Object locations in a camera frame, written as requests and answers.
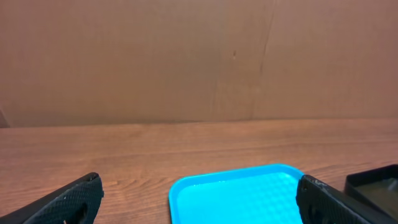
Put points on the black water tray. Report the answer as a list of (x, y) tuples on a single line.
[(376, 188)]

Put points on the teal plastic tray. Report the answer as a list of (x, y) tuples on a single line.
[(262, 194)]

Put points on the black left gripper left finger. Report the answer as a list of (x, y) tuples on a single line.
[(75, 203)]

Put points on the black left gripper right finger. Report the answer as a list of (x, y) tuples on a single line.
[(320, 203)]

